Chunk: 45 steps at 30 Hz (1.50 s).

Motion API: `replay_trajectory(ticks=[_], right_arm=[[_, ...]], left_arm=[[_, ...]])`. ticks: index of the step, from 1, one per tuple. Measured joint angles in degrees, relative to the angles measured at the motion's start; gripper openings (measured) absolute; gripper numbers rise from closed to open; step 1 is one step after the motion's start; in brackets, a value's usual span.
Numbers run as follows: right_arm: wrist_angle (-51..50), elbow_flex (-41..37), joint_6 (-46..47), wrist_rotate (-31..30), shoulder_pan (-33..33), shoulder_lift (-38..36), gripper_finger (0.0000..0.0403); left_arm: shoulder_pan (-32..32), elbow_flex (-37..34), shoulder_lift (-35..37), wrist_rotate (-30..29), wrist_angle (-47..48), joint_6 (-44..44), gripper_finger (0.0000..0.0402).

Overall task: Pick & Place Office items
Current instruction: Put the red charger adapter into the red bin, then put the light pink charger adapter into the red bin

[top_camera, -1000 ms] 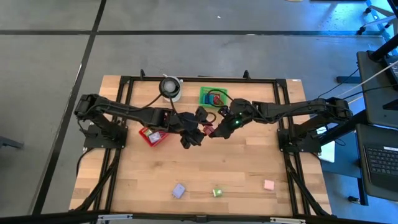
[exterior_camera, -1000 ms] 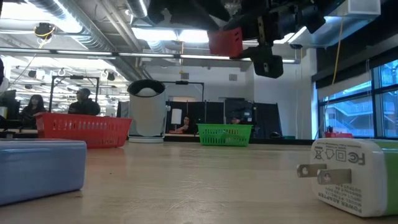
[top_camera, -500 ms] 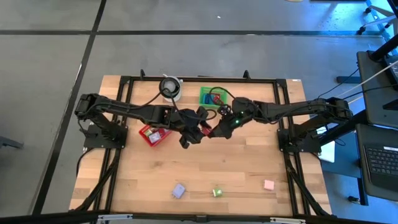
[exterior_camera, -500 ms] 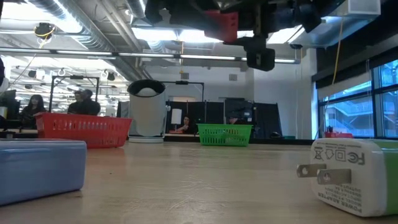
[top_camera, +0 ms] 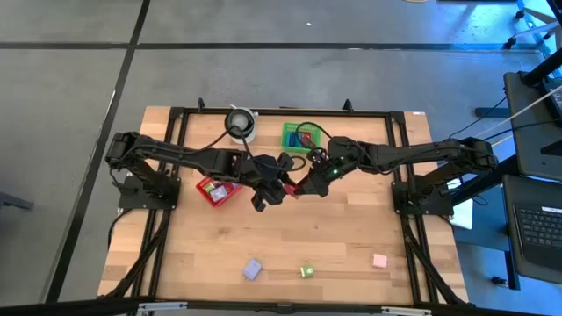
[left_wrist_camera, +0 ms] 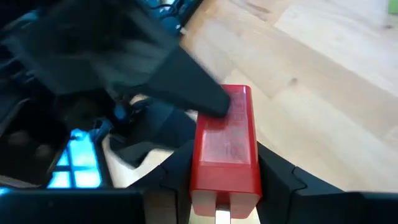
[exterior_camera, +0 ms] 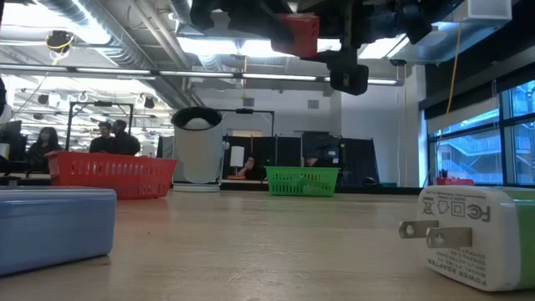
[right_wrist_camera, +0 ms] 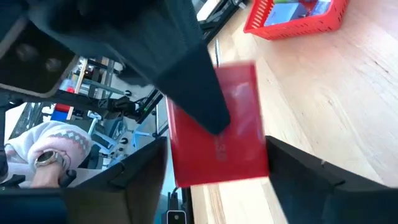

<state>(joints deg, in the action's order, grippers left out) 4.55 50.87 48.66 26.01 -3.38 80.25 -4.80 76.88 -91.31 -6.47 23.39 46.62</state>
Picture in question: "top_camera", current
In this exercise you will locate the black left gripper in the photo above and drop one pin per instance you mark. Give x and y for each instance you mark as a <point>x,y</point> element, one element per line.
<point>263,171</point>

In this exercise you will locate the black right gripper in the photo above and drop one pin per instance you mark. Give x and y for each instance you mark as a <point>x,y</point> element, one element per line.
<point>344,155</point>

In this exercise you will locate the blue rectangular block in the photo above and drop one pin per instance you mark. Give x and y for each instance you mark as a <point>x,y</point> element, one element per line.
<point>291,139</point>

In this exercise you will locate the small green white item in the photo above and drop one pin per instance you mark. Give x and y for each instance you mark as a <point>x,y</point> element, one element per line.
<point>209,186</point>

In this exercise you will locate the large lavender wall charger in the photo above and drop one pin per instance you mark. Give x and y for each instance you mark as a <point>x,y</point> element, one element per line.
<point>252,269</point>

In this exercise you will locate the white green wall charger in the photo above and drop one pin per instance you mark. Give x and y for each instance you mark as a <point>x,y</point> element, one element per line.
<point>307,271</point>

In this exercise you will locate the pink square block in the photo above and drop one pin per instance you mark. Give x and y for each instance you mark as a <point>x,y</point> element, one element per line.
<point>379,261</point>

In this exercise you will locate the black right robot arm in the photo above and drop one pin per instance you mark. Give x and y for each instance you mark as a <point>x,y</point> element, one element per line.
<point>417,153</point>

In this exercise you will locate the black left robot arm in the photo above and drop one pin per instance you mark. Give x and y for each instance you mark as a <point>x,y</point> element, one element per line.
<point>184,154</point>

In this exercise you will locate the green plastic basket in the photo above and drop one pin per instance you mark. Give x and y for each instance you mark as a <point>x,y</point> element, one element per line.
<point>292,150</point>

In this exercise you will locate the red plastic basket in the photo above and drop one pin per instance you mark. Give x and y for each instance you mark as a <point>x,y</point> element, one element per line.
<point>202,193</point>

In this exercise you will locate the black overhead rig bar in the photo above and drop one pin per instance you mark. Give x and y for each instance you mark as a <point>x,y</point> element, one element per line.
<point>281,309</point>

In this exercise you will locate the white paper sheet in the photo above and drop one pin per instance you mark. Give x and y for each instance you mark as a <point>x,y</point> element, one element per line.
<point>463,215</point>

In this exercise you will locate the black diagonal support beam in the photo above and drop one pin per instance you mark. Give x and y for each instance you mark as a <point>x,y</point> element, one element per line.
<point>542,68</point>
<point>496,175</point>

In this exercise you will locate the black side desk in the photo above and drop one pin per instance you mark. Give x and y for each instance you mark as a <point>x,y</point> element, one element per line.
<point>531,131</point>

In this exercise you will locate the black laptop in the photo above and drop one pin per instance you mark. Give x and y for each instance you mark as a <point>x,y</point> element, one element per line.
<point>540,228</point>

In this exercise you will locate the dark grey furniture leg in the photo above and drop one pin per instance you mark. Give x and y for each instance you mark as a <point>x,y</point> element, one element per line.
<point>13,202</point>

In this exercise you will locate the black aluminium table frame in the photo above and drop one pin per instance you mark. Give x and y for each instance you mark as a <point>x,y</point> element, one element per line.
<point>272,112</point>

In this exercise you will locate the silver metal bracket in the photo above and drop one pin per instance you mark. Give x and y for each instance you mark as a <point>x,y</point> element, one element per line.
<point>162,306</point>
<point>406,310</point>

